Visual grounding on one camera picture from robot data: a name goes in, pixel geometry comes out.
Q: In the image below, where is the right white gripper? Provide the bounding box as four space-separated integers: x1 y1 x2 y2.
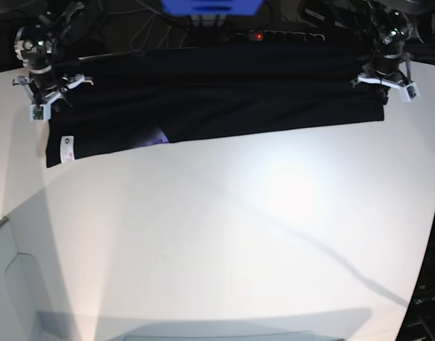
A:
12 74 94 121

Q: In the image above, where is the black T-shirt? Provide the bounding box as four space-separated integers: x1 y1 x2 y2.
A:
45 43 385 167

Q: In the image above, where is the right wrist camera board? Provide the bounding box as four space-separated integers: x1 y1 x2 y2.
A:
30 105 43 121

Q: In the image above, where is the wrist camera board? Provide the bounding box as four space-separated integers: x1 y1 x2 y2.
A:
407 82 420 102
30 105 43 121

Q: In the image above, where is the black power strip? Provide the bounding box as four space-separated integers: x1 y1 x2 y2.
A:
226 30 326 44

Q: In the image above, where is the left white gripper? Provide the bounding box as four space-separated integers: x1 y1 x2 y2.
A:
351 53 415 106

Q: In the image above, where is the blue box overhead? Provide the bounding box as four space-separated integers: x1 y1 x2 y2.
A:
161 0 263 16

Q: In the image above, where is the white garment label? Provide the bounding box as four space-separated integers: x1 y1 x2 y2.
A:
60 136 75 163

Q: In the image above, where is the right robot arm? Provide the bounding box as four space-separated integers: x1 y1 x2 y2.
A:
12 1 94 121

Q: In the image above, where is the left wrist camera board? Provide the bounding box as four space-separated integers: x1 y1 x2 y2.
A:
407 82 420 102

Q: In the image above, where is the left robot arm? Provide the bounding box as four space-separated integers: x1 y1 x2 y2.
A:
326 1 420 102

